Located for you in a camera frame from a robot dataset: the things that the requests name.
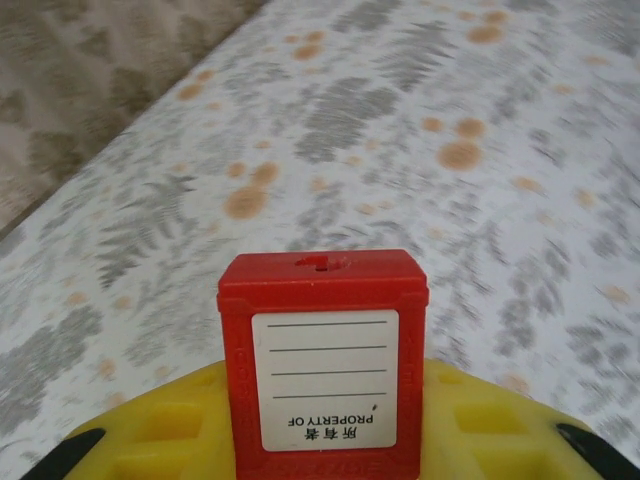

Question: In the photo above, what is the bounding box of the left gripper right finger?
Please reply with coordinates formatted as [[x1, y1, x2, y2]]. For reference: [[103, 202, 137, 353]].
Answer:
[[419, 358, 640, 480]]

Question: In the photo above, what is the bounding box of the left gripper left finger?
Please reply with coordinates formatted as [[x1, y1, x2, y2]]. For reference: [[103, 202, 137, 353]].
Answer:
[[19, 361, 236, 480]]

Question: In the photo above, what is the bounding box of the red safety padlock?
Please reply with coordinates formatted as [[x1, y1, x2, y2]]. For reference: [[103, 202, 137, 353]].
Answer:
[[215, 248, 431, 480]]

